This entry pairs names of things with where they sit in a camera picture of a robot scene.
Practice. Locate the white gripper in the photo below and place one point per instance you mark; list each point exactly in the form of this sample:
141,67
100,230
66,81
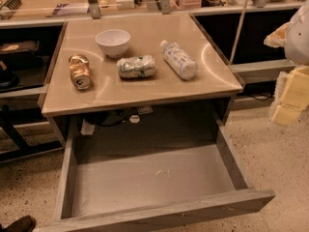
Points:
298,39

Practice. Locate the grey wooden top drawer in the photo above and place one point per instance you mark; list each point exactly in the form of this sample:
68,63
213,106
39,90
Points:
175,167

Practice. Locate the grey cabinet with beige top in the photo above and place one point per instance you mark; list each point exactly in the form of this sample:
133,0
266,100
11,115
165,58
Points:
212,80

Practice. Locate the wooden stick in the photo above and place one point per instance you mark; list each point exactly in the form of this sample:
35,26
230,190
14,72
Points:
236,41

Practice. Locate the clear plastic water bottle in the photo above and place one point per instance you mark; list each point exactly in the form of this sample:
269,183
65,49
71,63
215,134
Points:
182,64

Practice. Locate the crumpled green white chip bag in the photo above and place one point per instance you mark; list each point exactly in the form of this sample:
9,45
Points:
136,67

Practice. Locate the white ceramic bowl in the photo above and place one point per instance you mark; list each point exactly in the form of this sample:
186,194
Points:
114,42

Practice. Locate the crushed gold soda can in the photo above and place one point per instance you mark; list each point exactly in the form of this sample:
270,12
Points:
80,72

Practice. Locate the purple white paper packet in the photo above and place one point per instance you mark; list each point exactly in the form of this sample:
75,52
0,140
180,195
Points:
64,9

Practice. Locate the long wooden back counter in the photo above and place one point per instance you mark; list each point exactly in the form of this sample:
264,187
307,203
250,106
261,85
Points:
154,11

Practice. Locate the black coil spring tool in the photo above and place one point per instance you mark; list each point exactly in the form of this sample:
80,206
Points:
9,8

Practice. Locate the dark shoe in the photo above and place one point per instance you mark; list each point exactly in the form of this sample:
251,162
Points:
24,224

